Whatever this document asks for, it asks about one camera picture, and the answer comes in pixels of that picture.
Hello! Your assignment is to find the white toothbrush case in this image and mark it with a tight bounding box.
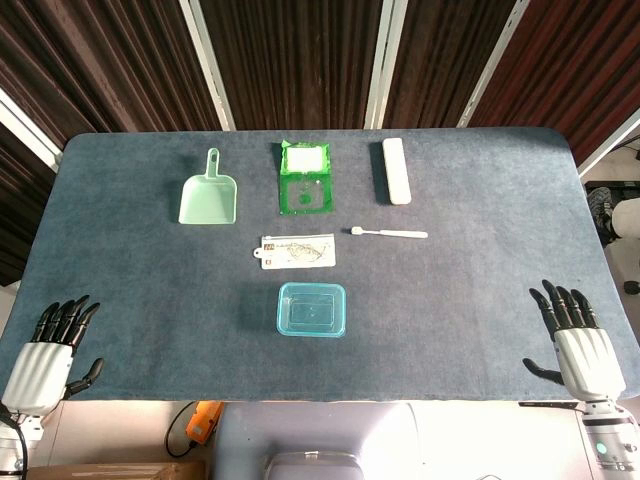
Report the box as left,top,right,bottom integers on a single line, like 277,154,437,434
381,137,413,206

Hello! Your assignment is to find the blue table cloth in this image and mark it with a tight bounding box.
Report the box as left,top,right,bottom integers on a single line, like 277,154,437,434
0,127,640,404

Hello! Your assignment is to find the clear zip bag with print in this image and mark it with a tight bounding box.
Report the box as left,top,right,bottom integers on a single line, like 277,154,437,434
253,233,337,271

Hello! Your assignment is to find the black equipment in background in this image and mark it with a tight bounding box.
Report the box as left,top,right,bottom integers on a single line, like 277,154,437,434
584,182,622,246

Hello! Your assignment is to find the green plastic packet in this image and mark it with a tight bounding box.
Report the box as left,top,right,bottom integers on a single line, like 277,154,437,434
272,141,333,217

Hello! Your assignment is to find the grey robot torso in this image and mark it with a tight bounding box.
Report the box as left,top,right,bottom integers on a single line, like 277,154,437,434
209,402,421,480

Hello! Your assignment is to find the orange handheld device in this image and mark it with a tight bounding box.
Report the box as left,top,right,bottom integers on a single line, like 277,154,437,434
185,400,225,445

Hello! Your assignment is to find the clear plastic food container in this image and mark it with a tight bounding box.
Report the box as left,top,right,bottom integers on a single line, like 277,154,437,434
288,294,337,332

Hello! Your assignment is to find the blue plastic container lid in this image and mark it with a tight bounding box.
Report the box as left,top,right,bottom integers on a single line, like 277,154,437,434
276,281,348,338

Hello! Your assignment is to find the light green plastic dustpan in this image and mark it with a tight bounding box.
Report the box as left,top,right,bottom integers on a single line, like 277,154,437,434
178,147,238,226

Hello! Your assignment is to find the black cable of orange device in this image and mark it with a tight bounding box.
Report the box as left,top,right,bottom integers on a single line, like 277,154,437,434
164,402,201,459

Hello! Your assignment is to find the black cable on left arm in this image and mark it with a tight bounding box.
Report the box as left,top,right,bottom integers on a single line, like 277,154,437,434
0,404,29,474

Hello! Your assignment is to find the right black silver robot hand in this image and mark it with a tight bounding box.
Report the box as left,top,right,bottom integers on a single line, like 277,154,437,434
522,279,628,402

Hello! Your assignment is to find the white partition frame post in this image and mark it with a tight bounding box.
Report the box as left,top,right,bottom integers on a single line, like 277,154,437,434
0,87,64,174
577,107,640,177
178,0,237,132
457,0,531,129
363,0,409,130

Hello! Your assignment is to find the white toothbrush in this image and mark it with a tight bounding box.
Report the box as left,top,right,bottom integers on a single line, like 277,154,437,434
350,225,429,240

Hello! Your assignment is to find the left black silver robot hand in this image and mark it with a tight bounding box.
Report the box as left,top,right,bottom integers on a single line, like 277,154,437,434
1,294,106,416

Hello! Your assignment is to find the white rounded background object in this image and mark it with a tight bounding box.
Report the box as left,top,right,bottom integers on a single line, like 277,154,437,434
612,197,640,240

